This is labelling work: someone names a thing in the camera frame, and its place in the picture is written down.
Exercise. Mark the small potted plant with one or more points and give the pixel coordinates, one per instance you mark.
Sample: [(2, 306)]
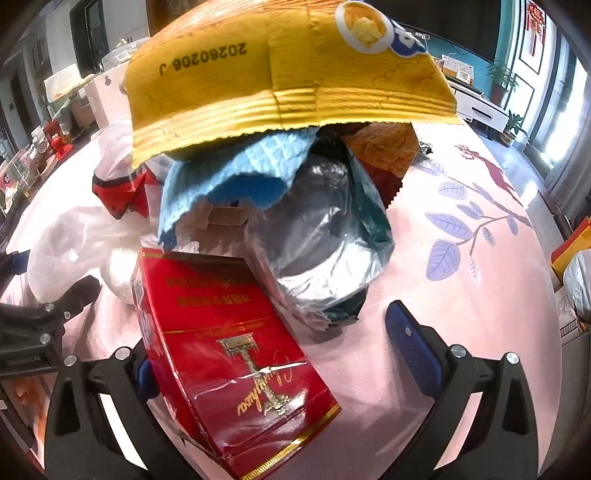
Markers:
[(513, 127)]

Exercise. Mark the tall potted plant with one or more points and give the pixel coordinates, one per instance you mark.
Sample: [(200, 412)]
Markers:
[(501, 81)]

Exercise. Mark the orange shopping bag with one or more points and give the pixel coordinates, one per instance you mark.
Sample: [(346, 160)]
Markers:
[(568, 244)]

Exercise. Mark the pink printed tablecloth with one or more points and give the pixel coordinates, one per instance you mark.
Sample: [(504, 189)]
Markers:
[(485, 300)]

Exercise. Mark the grey curtain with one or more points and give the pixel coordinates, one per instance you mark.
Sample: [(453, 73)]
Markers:
[(568, 175)]

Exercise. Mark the red white wrapper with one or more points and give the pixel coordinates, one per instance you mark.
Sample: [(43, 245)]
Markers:
[(120, 194)]

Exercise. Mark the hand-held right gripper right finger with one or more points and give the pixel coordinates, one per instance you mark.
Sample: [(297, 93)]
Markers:
[(413, 350)]

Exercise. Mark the red knot wall hanging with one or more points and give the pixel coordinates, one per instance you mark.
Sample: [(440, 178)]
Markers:
[(535, 23)]

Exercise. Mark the green plastic bottle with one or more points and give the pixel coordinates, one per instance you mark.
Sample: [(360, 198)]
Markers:
[(314, 221)]

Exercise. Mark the red figurine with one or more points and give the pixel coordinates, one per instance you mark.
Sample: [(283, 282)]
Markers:
[(61, 145)]

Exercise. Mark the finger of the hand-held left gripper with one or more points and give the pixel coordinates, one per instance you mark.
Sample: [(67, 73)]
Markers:
[(55, 309), (14, 264)]

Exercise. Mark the red carton box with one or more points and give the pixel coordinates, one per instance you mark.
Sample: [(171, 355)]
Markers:
[(221, 350)]

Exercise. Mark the white appliance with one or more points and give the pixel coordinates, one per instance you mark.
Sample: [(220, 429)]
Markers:
[(106, 101)]

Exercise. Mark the white TV cabinet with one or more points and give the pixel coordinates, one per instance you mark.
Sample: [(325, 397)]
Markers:
[(480, 108)]

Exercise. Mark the small white cardboard box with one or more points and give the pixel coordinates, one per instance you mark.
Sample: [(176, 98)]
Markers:
[(226, 214)]

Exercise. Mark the clear plastic container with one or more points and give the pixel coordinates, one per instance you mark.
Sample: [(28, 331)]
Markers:
[(115, 57)]

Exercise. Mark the yellow snack bag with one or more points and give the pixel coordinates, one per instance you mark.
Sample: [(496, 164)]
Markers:
[(277, 69)]

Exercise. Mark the blue quilted cloth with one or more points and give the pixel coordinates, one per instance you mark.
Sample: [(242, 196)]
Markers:
[(221, 170)]

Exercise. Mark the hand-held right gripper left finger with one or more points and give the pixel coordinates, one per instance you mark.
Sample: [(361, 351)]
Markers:
[(147, 383)]

